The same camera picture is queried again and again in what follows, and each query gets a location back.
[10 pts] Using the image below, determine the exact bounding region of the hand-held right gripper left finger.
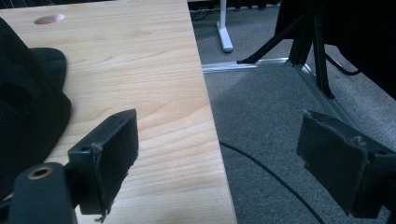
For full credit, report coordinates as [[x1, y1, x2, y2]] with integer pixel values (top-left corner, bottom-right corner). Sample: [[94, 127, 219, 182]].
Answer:
[[67, 108, 139, 217]]

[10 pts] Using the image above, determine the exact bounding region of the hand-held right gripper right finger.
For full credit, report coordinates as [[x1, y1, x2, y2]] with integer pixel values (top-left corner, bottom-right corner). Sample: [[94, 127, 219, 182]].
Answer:
[[296, 110, 396, 219]]

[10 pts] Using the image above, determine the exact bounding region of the black mesh cloth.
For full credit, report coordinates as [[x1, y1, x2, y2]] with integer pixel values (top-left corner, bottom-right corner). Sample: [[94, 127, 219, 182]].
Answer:
[[0, 17, 73, 200]]

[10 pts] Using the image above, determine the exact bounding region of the black curtain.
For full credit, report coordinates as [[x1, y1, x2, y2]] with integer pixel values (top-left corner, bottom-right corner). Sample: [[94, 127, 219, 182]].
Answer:
[[274, 0, 396, 101]]

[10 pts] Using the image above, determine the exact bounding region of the white table leg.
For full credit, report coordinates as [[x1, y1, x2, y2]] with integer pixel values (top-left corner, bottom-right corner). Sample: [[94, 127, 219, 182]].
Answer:
[[216, 0, 234, 54]]

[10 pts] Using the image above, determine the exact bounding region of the black floor cable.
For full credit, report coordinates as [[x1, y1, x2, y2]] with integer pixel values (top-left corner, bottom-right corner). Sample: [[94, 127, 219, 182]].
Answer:
[[219, 140, 327, 224]]

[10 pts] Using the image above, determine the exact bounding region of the silver aluminium floor rail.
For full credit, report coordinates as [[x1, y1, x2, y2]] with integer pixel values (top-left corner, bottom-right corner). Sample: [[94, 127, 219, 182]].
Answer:
[[201, 57, 363, 132]]

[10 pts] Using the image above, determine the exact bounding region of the thin black looped cable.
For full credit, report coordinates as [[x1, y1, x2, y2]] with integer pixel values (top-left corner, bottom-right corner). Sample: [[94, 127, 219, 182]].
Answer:
[[324, 53, 362, 77]]

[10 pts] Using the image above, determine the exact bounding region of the black metal stand frame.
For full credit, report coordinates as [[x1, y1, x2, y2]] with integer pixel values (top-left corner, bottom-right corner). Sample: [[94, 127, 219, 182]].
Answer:
[[236, 0, 336, 100]]

